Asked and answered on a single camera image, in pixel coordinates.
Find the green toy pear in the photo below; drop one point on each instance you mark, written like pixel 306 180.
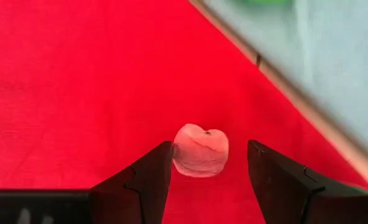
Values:
pixel 264 1

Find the red cloth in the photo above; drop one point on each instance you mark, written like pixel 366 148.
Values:
pixel 78 93

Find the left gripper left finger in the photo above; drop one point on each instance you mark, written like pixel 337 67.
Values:
pixel 140 186

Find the pink toy apple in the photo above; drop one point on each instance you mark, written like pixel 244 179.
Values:
pixel 200 152

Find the light blue cloth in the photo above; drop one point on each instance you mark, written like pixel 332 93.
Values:
pixel 327 62

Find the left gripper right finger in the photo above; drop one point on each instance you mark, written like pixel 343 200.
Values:
pixel 283 186

